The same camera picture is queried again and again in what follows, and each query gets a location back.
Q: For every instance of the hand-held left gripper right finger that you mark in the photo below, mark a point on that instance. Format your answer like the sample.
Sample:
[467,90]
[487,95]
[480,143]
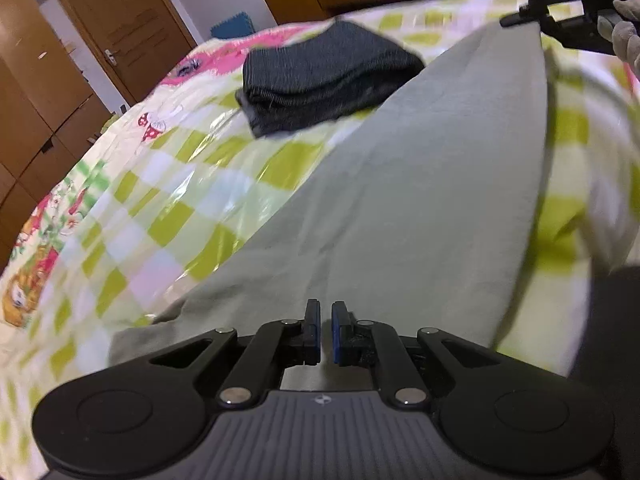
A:
[340,335]

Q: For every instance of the wooden wardrobe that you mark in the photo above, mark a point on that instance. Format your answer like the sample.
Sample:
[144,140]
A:
[40,100]

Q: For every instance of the person's dark clothing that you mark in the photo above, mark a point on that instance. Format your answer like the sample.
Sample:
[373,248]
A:
[610,360]

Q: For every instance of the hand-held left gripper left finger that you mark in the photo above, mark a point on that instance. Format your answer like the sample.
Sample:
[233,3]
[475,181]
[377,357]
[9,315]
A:
[312,335]

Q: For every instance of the cartoon print bed sheet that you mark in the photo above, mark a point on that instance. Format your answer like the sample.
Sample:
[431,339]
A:
[190,67]

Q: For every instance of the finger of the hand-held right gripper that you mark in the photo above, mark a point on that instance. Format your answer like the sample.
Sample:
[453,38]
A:
[525,16]

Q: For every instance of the person's right hand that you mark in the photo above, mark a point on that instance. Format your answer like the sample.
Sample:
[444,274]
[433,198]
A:
[630,35]

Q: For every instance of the wooden door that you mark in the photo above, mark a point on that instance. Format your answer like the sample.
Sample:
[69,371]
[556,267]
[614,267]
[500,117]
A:
[135,25]

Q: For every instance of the light grey pants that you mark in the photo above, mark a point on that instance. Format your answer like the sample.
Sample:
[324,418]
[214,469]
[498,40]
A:
[400,185]

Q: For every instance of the dark grey folded pants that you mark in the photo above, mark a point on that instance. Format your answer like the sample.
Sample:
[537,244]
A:
[325,80]

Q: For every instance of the blue foam mat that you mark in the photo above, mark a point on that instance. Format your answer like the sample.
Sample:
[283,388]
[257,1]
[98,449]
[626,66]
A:
[240,25]

